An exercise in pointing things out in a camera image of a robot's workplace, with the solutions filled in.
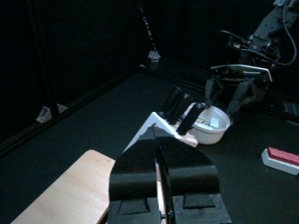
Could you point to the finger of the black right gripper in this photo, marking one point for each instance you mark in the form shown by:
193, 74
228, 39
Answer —
210, 92
238, 97

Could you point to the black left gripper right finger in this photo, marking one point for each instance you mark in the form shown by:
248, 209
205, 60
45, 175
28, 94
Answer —
190, 169

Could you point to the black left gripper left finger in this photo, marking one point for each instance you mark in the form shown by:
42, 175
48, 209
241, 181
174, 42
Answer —
132, 169

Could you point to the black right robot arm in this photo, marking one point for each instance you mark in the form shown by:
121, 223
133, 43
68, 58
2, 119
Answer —
268, 29

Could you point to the white toy piece in bowl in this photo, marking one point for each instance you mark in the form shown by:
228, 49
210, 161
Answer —
212, 122

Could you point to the red and white sushi piece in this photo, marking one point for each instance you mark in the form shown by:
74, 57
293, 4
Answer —
281, 160

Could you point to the white plastic bowl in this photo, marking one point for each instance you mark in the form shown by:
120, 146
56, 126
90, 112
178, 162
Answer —
212, 134

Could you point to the white knife block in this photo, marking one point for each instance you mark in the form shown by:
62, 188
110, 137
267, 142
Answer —
144, 128

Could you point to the light wooden cutting board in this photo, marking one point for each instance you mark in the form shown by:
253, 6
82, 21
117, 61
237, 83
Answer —
69, 189

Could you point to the black frame rail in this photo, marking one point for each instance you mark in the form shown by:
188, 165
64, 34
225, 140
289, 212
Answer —
186, 77
65, 112

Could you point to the grey metal corner bracket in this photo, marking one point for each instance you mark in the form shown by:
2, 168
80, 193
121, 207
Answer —
153, 56
61, 108
44, 115

